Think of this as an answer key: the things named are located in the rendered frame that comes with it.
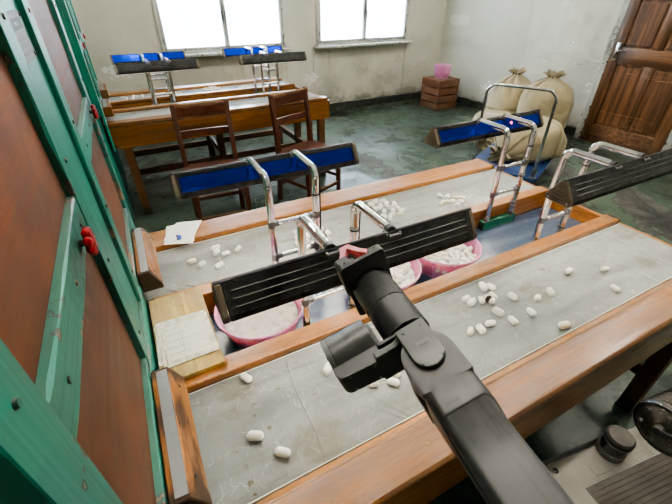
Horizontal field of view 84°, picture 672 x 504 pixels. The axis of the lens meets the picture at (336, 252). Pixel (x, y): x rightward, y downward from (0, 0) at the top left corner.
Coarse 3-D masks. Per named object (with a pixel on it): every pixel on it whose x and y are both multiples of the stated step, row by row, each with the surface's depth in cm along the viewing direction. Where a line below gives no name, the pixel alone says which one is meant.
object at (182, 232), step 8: (176, 224) 151; (184, 224) 151; (192, 224) 151; (168, 232) 146; (176, 232) 146; (184, 232) 146; (192, 232) 146; (168, 240) 141; (176, 240) 141; (184, 240) 141; (192, 240) 142
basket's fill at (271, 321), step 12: (264, 312) 114; (276, 312) 114; (288, 312) 115; (228, 324) 110; (240, 324) 110; (252, 324) 109; (264, 324) 110; (276, 324) 110; (288, 324) 111; (240, 336) 107; (252, 336) 106
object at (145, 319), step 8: (144, 296) 119; (144, 304) 107; (144, 312) 101; (144, 320) 97; (144, 328) 94; (152, 328) 109; (144, 336) 92; (152, 336) 104; (152, 344) 99; (152, 352) 95; (152, 360) 90; (152, 368) 86
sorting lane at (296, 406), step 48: (576, 240) 146; (624, 240) 146; (528, 288) 122; (576, 288) 122; (624, 288) 122; (480, 336) 105; (528, 336) 105; (240, 384) 92; (288, 384) 92; (336, 384) 92; (384, 384) 92; (240, 432) 82; (288, 432) 82; (336, 432) 82; (384, 432) 82; (240, 480) 74; (288, 480) 74
